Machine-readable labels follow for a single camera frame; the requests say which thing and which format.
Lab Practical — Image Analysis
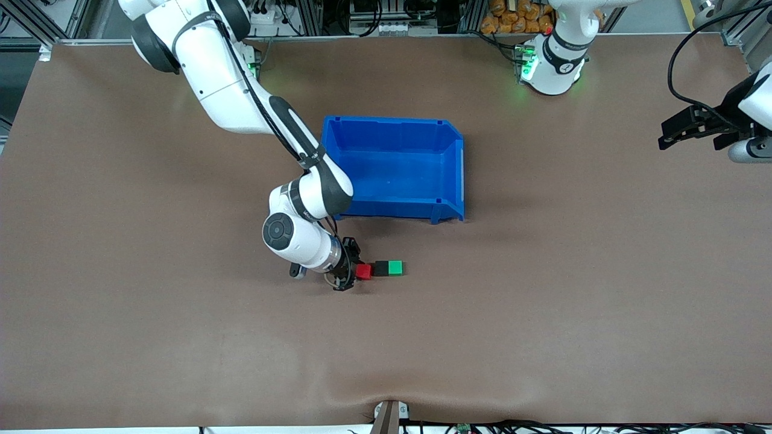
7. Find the blue plastic storage bin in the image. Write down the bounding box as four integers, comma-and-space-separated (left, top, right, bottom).
320, 116, 466, 225

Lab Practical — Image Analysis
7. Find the brown table mat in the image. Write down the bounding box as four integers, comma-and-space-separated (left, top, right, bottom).
0, 33, 772, 430

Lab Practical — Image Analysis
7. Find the orange packaged goods pile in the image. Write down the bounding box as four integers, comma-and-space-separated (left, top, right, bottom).
481, 0, 555, 34

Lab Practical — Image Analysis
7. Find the white terminal block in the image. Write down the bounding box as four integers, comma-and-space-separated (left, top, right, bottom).
349, 22, 400, 36

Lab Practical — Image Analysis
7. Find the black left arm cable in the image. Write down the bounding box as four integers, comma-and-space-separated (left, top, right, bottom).
666, 0, 772, 130

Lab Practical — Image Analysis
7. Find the aluminium frame strut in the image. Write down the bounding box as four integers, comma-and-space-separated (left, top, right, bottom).
721, 0, 772, 46
6, 0, 62, 44

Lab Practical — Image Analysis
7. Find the grey metal clamp bracket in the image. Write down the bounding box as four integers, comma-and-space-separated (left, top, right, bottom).
373, 400, 411, 434

